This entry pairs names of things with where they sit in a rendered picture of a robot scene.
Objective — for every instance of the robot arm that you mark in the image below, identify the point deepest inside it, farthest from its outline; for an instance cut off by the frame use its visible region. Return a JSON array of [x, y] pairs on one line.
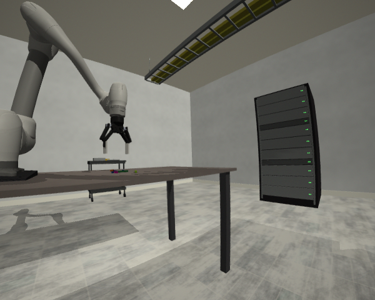
[[17, 127]]

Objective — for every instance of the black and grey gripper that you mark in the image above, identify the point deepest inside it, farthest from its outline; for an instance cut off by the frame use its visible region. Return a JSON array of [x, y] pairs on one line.
[[116, 127]]

